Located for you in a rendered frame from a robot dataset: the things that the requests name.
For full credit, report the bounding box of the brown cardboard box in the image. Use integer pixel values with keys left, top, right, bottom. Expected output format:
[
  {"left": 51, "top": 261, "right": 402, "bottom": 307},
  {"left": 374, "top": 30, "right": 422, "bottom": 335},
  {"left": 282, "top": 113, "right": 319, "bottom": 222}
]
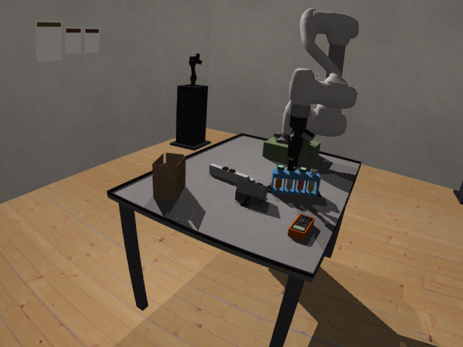
[{"left": 153, "top": 153, "right": 186, "bottom": 201}]

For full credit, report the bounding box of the orange digital multimeter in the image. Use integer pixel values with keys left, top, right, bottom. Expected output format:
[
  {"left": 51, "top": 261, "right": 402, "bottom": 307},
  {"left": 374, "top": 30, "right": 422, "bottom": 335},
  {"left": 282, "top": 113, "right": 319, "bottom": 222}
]
[{"left": 287, "top": 214, "right": 315, "bottom": 240}]

